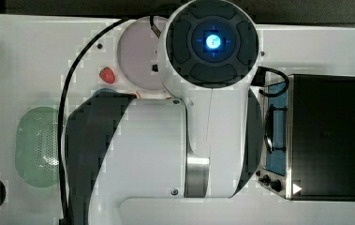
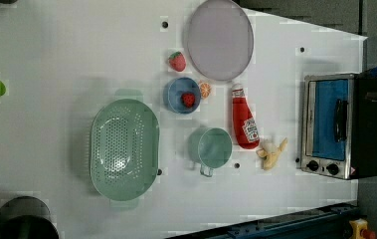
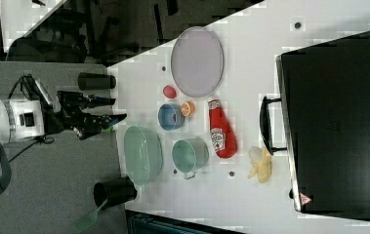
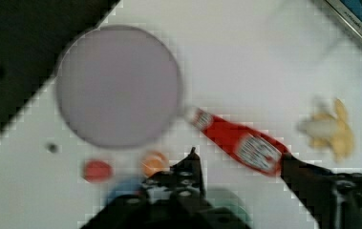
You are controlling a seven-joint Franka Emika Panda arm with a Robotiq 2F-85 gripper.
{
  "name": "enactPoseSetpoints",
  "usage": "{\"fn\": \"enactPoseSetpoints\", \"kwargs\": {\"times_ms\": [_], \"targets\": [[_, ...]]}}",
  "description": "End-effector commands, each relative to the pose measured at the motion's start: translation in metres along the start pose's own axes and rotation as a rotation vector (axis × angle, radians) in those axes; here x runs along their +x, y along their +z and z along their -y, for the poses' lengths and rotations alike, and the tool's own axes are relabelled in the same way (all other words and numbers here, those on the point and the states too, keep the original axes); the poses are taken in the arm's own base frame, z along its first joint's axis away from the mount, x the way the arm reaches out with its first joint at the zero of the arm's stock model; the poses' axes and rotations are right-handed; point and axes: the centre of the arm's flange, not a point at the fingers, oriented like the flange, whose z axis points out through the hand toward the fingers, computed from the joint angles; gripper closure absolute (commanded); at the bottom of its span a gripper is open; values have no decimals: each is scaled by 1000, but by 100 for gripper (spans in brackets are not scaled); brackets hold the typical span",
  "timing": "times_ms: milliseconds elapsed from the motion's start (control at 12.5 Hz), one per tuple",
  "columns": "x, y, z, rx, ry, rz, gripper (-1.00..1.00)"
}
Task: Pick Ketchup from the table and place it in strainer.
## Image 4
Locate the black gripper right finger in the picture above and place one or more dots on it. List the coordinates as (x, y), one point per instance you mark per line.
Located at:
(333, 199)

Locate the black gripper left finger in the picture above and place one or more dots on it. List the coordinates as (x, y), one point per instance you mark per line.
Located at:
(184, 175)

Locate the red ketchup bottle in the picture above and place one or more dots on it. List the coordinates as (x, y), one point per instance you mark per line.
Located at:
(249, 147)

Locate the orange slice toy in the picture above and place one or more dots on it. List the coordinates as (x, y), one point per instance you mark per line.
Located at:
(154, 162)

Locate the green mug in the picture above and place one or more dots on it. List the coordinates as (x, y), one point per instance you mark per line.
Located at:
(221, 197)

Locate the blue bowl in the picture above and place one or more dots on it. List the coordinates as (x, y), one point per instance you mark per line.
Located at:
(129, 186)

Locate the peeled toy banana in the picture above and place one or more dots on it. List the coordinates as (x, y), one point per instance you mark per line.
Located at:
(330, 131)

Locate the red toy strawberry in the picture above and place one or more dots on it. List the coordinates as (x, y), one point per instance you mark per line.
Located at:
(97, 171)

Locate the grey round plate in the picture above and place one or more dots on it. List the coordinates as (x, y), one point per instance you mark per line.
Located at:
(118, 87)

